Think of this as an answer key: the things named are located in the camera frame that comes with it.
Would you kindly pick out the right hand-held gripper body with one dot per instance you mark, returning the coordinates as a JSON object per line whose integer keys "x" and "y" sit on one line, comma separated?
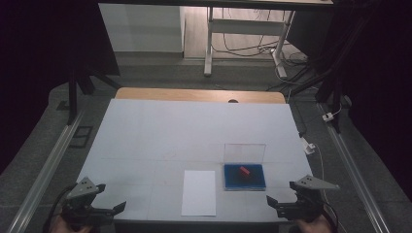
{"x": 306, "y": 205}

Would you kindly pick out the blue ink pad box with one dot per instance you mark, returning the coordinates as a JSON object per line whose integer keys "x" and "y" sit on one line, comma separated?
{"x": 244, "y": 179}

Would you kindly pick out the small white plug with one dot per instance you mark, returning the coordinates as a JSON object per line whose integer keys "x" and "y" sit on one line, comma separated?
{"x": 327, "y": 116}

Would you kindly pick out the white metal desk frame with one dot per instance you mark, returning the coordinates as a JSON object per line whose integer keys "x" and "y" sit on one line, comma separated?
{"x": 246, "y": 27}

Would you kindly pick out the red stamp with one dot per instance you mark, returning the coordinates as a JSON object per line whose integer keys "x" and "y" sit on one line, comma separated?
{"x": 245, "y": 171}

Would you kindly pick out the black metal stand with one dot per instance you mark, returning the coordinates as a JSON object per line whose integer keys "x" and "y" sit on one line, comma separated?
{"x": 333, "y": 74}
{"x": 73, "y": 93}

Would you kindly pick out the black floor socket frame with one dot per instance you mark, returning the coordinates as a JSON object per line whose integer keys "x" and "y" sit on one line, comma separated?
{"x": 81, "y": 137}

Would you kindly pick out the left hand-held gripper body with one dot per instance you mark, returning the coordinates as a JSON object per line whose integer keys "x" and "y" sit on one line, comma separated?
{"x": 82, "y": 207}

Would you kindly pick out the aluminium floor rail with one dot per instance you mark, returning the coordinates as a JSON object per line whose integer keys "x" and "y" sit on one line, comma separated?
{"x": 48, "y": 171}
{"x": 353, "y": 174}

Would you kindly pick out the white power adapter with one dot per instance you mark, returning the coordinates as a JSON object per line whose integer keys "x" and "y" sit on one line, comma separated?
{"x": 308, "y": 147}

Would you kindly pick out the white panel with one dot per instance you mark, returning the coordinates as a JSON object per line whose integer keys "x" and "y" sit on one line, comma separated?
{"x": 139, "y": 29}

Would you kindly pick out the white paper sheet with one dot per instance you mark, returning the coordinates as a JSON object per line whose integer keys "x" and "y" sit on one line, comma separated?
{"x": 199, "y": 194}

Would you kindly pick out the person's left hand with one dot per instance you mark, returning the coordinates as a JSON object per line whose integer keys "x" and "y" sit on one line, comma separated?
{"x": 60, "y": 226}

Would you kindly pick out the white table cover sheet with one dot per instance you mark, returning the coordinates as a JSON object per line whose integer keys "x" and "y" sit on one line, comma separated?
{"x": 162, "y": 139}

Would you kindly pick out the dark curtain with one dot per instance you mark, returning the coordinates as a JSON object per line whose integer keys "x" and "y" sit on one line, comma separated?
{"x": 29, "y": 64}
{"x": 385, "y": 81}

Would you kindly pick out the person's right hand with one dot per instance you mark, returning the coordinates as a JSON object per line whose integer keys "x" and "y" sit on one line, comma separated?
{"x": 315, "y": 226}

